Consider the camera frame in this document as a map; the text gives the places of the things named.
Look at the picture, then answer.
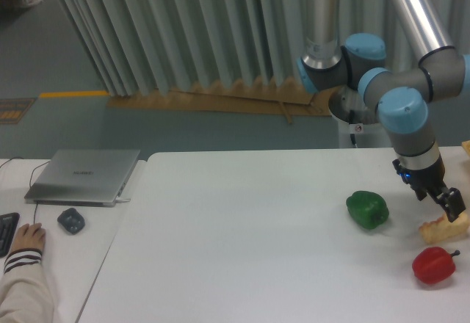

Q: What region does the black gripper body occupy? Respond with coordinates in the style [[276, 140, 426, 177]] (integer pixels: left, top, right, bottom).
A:
[[392, 156, 446, 195]]

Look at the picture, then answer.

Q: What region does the bread slice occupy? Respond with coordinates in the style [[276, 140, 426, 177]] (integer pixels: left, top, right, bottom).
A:
[[419, 212, 469, 244]]

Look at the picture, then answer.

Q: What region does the cream sleeved forearm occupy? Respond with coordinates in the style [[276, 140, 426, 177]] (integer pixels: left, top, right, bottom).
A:
[[1, 248, 54, 322]]

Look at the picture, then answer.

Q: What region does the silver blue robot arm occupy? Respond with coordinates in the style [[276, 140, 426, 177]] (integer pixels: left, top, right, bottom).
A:
[[297, 0, 469, 221]]

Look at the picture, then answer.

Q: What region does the person's right hand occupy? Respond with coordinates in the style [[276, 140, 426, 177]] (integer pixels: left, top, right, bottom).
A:
[[9, 222, 46, 254]]

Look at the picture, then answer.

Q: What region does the green bell pepper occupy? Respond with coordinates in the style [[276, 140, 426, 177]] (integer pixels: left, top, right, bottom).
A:
[[346, 190, 389, 230]]

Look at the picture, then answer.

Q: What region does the red bell pepper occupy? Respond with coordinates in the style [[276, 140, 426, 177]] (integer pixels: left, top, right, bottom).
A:
[[412, 247, 460, 285]]

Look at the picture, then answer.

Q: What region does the brown cardboard sheet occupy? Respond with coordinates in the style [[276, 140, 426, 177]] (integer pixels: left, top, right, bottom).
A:
[[106, 76, 338, 123]]

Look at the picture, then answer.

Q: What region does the grey pleated curtain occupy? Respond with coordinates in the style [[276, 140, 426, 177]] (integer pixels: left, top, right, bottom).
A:
[[59, 0, 469, 102]]

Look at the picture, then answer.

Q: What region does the silver closed laptop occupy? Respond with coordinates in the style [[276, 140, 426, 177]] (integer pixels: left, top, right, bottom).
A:
[[24, 149, 140, 206]]

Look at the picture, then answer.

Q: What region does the black round controller device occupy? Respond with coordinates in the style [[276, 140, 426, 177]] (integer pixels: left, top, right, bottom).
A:
[[57, 208, 86, 235]]

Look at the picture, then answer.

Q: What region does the black keyboard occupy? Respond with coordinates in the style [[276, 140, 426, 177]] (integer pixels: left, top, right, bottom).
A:
[[0, 212, 20, 258]]

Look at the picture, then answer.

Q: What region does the black pedestal cable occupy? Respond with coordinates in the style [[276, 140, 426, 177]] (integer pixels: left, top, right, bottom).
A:
[[348, 109, 359, 149]]

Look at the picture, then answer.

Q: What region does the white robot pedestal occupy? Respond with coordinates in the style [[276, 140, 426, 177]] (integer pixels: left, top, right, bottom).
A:
[[328, 86, 391, 148]]

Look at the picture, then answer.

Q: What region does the white laptop cable plug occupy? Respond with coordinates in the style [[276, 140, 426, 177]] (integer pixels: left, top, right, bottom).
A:
[[115, 197, 131, 203]]

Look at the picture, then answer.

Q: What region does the black mouse cable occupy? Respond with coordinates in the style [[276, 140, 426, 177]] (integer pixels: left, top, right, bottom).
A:
[[0, 156, 56, 225]]

